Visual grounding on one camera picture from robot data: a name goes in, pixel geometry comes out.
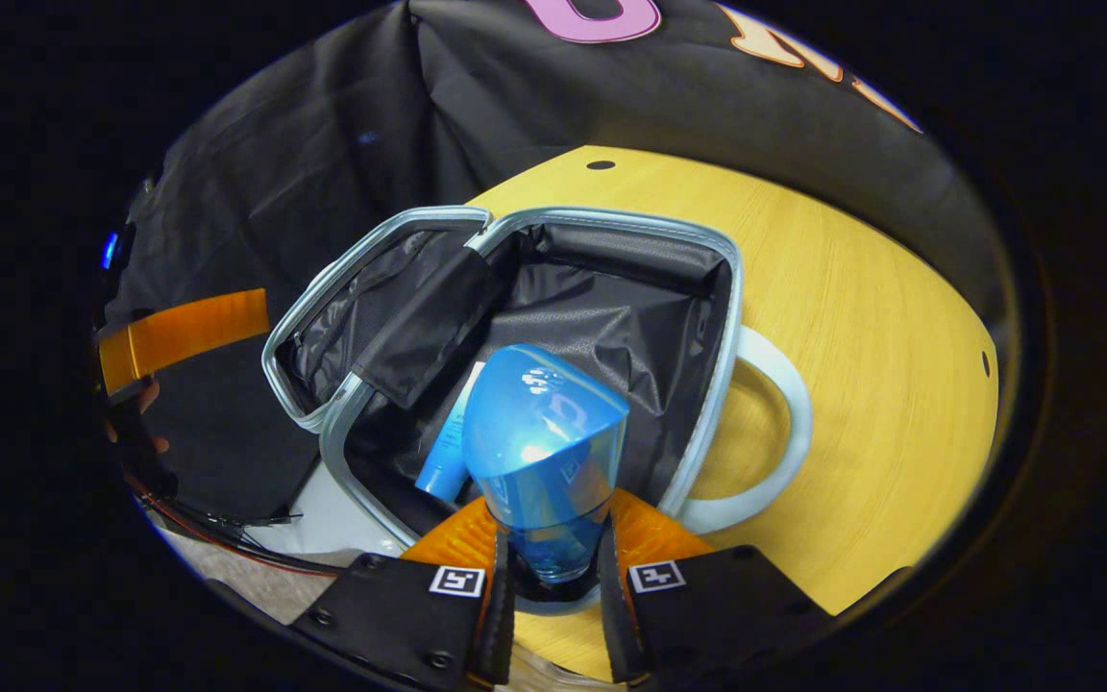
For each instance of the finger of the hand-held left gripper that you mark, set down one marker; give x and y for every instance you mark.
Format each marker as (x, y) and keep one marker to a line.
(198, 327)

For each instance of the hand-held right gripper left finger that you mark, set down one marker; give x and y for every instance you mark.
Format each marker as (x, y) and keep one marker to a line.
(502, 615)

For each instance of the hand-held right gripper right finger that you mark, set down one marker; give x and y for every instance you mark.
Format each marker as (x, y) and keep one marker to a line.
(611, 625)

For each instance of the clear blue bottle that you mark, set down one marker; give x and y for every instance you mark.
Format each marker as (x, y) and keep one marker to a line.
(544, 432)

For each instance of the white and blue tube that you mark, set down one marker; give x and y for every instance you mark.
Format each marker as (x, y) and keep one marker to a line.
(448, 452)

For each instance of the pale blue suitcase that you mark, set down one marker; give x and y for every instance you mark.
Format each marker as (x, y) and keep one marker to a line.
(611, 288)

